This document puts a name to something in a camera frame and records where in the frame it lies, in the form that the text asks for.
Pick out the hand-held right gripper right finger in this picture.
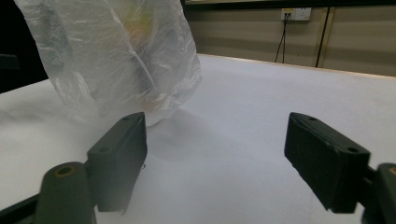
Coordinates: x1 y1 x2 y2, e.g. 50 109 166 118
283 112 372 215

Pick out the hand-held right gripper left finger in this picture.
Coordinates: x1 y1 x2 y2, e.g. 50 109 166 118
86 111 149 215

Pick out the translucent white plastic bag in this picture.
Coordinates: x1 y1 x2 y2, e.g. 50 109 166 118
13 0 203 128

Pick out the black vertical cable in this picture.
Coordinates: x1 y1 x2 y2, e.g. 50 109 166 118
315 7 332 68

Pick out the black power cable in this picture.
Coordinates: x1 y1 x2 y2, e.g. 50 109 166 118
274 12 290 64

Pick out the white wall socket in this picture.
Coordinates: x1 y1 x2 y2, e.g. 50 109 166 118
280 7 312 22

